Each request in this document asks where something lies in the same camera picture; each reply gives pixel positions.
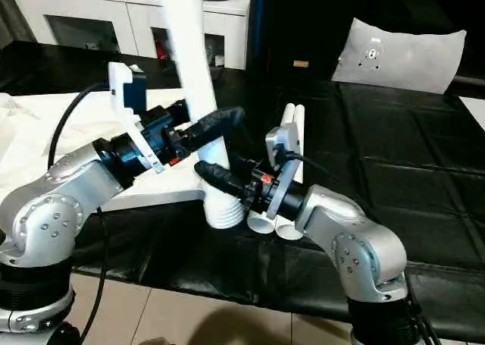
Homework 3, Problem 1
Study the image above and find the white plastic table leg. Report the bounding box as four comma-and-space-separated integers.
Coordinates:
246, 102, 296, 234
274, 102, 306, 242
161, 0, 249, 231

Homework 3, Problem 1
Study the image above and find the white plastic table top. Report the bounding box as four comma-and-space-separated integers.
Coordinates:
0, 87, 228, 214

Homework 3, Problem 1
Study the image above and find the black work mat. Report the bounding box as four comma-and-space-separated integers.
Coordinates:
0, 40, 485, 325

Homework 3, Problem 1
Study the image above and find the white glass-door cabinet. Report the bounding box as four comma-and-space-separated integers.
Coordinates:
14, 0, 255, 71

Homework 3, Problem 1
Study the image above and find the grey curtain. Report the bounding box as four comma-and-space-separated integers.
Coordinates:
0, 0, 36, 49

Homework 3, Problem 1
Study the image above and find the white flat board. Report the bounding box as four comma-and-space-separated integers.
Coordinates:
459, 95, 485, 132

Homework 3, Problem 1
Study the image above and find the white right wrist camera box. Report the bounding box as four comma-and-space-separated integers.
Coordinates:
264, 124, 305, 218

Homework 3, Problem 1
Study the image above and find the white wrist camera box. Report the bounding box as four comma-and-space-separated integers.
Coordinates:
107, 61, 165, 174
264, 124, 305, 218

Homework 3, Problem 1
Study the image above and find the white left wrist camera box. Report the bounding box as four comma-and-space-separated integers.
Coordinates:
107, 61, 165, 174

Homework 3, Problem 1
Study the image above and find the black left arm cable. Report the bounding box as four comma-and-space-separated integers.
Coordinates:
47, 81, 114, 342

